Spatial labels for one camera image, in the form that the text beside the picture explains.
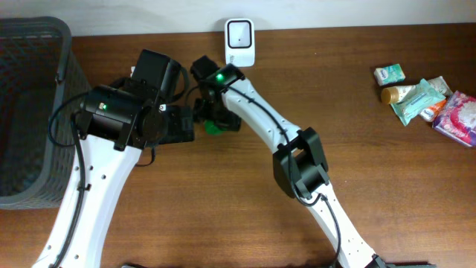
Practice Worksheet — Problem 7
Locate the red purple pad package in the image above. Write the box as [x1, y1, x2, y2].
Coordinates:
[432, 91, 475, 147]

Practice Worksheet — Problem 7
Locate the small orange tissue pack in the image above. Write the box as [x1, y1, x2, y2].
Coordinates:
[419, 100, 447, 122]

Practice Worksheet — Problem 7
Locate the right black camera cable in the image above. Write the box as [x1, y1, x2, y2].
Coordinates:
[184, 83, 342, 268]

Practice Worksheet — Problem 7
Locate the left black camera cable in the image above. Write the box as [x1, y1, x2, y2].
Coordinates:
[47, 59, 190, 268]

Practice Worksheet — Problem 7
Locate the white barcode scanner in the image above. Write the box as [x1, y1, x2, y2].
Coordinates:
[224, 18, 256, 67]

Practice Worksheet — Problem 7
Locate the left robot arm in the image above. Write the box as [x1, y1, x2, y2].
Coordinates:
[34, 50, 194, 267]

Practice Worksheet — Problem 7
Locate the white floral cream tube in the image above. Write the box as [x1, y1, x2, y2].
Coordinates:
[381, 76, 453, 104]

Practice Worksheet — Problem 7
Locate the small teal tissue pack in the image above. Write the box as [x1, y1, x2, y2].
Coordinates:
[373, 63, 406, 86]

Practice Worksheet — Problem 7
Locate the light green item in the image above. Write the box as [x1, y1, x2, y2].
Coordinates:
[204, 120, 224, 135]

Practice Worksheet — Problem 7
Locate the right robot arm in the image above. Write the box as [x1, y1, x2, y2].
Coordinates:
[190, 56, 393, 268]

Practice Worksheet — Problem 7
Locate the black camera cable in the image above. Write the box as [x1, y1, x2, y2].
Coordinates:
[184, 83, 342, 268]
[47, 59, 190, 268]

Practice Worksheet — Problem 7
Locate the dark grey plastic basket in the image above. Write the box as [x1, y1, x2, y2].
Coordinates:
[1, 16, 91, 210]

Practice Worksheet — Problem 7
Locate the mint green wipes pouch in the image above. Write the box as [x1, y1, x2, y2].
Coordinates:
[390, 79, 446, 127]

